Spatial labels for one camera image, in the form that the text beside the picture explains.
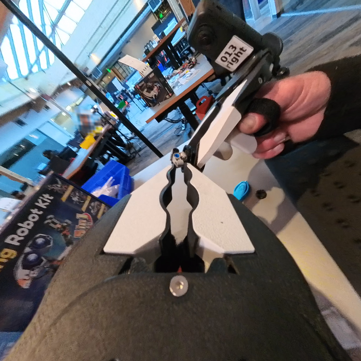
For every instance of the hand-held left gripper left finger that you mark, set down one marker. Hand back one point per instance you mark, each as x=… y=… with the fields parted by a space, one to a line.
x=141 y=222

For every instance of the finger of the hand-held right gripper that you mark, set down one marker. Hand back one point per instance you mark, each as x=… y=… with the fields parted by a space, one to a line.
x=220 y=129
x=206 y=121

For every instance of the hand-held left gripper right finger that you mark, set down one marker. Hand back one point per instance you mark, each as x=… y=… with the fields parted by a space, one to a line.
x=222 y=222

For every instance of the black toy wheel hub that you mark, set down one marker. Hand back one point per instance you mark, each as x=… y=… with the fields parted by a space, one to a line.
x=189 y=154

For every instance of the grey toy connector piece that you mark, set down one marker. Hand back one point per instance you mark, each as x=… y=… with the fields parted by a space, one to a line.
x=178 y=160

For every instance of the person's right forearm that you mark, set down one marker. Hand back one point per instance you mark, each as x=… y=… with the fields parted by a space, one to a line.
x=344 y=93

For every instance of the person's right hand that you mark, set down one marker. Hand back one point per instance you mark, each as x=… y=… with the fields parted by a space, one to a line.
x=301 y=104

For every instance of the red plastic container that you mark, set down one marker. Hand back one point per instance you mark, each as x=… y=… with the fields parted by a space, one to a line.
x=204 y=107

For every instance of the blue plastic separator tool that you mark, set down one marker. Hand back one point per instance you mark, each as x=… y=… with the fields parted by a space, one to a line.
x=241 y=190

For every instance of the wood-edged table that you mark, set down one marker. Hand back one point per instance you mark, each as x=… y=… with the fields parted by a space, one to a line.
x=186 y=87
x=166 y=39

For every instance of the clear plastic bags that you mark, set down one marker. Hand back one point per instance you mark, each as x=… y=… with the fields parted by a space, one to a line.
x=108 y=189

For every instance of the small black round piece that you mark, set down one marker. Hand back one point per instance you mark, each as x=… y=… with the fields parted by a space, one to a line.
x=261 y=194

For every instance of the blue storage bin with bags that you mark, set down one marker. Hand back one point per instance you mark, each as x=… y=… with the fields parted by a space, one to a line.
x=112 y=172

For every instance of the dark product box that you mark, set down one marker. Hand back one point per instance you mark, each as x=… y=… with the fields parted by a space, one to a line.
x=153 y=87

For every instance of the long cluttered desk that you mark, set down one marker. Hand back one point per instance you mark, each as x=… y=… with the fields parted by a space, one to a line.
x=81 y=158

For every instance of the white paper sign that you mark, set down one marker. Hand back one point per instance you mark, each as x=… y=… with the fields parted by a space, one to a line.
x=132 y=62

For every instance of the yellow bin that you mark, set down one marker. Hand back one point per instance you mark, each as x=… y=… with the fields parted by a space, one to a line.
x=88 y=141

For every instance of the dark blue robot kit box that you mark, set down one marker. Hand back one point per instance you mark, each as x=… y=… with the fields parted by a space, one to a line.
x=42 y=239

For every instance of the dark dimpled mat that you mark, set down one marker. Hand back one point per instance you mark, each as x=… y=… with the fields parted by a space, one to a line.
x=338 y=214

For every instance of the tall black stand pole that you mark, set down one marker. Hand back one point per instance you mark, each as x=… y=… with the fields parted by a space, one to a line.
x=84 y=81

